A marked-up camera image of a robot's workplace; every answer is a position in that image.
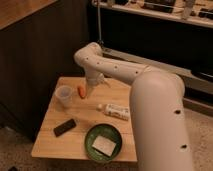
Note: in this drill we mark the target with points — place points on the small orange carrot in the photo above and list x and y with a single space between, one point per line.
81 92

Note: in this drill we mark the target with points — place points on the small wooden table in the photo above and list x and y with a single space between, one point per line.
70 145

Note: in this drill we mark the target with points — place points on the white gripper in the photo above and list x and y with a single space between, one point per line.
93 79

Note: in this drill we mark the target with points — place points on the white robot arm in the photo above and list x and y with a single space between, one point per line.
156 107

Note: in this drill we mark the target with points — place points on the vertical metal pole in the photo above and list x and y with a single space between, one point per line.
100 40

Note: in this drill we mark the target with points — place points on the dark wooden cabinet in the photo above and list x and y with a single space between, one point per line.
34 53

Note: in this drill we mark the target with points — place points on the white sponge on plate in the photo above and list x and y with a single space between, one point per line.
104 145

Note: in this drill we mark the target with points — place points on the translucent plastic cup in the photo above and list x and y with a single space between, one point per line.
64 94

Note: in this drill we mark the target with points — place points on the cluttered background shelf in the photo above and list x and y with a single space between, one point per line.
194 12

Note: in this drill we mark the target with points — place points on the black rectangular block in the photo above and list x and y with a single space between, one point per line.
64 127

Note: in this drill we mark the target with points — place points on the green round plate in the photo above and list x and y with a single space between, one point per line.
105 130

